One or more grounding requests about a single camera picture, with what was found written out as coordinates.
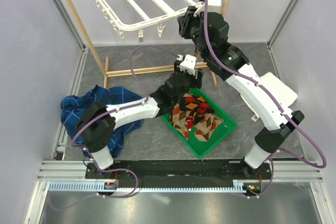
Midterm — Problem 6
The black red argyle sock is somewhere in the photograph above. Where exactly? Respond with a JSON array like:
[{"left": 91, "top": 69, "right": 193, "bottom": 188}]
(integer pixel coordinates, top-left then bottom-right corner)
[
  {"left": 194, "top": 47, "right": 202, "bottom": 64},
  {"left": 178, "top": 95, "right": 214, "bottom": 125}
]

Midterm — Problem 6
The red christmas sock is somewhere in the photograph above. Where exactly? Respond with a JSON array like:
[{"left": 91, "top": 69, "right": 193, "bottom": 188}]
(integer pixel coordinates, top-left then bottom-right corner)
[{"left": 186, "top": 115, "right": 194, "bottom": 131}]

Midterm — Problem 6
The tan brown argyle sock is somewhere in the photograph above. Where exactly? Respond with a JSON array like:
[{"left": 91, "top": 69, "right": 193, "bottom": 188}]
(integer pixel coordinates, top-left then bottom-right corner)
[{"left": 170, "top": 93, "right": 193, "bottom": 141}]

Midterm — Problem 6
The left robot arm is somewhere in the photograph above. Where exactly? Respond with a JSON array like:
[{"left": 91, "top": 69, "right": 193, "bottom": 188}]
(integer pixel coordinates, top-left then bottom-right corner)
[{"left": 75, "top": 55, "right": 203, "bottom": 178}]

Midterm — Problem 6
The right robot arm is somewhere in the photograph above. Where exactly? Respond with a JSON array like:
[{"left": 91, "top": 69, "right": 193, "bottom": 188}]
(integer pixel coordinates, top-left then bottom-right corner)
[{"left": 177, "top": 6, "right": 305, "bottom": 179}]

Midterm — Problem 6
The white plastic clip hanger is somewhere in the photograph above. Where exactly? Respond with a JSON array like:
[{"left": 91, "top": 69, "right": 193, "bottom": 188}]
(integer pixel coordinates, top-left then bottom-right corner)
[{"left": 87, "top": 0, "right": 211, "bottom": 42}]

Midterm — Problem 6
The green plastic tray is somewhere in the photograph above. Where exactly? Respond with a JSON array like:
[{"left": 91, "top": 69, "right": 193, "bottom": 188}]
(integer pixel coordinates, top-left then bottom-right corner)
[{"left": 162, "top": 89, "right": 237, "bottom": 158}]

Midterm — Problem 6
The wooden clothes rack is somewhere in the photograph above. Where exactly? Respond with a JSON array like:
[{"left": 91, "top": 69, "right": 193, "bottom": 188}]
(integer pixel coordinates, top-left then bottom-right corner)
[{"left": 64, "top": 0, "right": 228, "bottom": 82}]

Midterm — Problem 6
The blue plaid shirt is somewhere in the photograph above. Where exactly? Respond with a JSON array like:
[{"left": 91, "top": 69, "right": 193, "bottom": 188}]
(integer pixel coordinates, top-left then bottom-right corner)
[{"left": 60, "top": 85, "right": 143, "bottom": 158}]

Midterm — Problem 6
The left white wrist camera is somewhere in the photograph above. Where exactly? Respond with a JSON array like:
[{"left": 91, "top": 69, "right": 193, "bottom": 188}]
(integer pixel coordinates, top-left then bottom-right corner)
[{"left": 176, "top": 55, "right": 197, "bottom": 76}]

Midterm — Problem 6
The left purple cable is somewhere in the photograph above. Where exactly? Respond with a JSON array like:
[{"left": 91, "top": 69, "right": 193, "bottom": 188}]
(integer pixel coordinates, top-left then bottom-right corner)
[{"left": 71, "top": 45, "right": 182, "bottom": 175}]

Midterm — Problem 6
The purple cable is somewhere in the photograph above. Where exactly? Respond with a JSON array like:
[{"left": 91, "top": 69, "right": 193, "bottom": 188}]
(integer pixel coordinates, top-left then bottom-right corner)
[
  {"left": 204, "top": 0, "right": 328, "bottom": 169},
  {"left": 71, "top": 45, "right": 182, "bottom": 175}
]

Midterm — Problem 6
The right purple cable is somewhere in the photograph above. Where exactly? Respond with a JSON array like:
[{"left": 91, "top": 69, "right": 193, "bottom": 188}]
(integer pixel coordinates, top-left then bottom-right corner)
[{"left": 204, "top": 0, "right": 328, "bottom": 169}]

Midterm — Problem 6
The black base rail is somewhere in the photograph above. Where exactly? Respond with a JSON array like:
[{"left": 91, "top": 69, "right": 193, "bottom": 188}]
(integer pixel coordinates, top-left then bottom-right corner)
[{"left": 85, "top": 159, "right": 272, "bottom": 190}]

